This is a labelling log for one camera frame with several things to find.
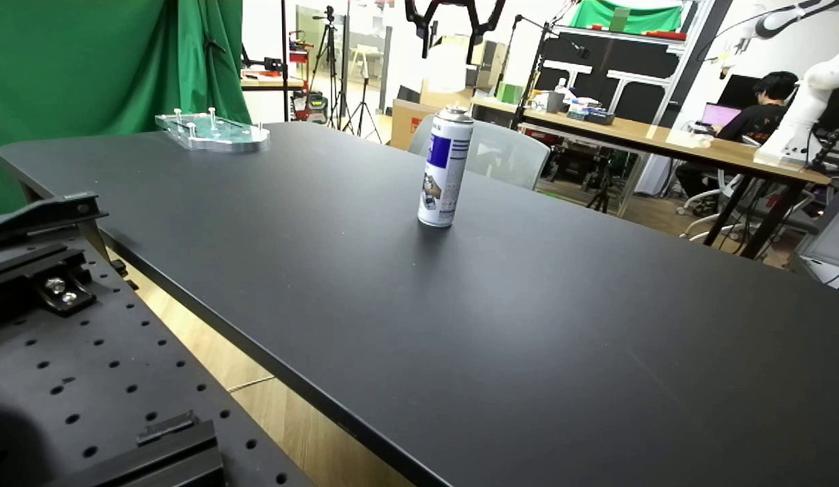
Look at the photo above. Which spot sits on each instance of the green cloth on shelf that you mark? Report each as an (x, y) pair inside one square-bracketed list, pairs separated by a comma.
[(626, 14)]

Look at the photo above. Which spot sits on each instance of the green backdrop curtain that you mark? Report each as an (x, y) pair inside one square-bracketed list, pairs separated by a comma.
[(84, 71)]

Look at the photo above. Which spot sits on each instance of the cardboard box with red label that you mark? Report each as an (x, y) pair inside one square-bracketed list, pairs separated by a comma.
[(409, 123)]

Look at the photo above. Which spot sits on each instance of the slim light stand tripod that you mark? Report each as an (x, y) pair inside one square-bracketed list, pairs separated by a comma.
[(360, 109)]

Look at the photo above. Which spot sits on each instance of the black perforated mounting board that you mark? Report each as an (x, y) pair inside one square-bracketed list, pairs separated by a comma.
[(84, 380)]

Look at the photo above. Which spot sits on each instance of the clear plastic tray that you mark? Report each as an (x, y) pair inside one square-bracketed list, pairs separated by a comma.
[(212, 132)]

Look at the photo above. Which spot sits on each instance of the pink screen laptop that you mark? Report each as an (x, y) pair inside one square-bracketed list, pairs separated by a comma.
[(717, 117)]

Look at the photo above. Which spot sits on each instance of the grey mesh chair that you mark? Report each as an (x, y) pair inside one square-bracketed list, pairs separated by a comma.
[(510, 152)]

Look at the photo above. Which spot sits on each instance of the seated person in black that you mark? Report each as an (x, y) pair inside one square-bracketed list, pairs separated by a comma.
[(759, 117)]

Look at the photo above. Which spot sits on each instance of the white blue spray can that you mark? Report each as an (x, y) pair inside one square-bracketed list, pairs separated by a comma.
[(444, 173)]

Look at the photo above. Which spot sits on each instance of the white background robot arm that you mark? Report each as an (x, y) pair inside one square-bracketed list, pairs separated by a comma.
[(800, 112)]

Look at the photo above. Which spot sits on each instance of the long wooden desk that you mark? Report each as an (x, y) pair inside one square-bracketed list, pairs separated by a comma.
[(653, 136)]

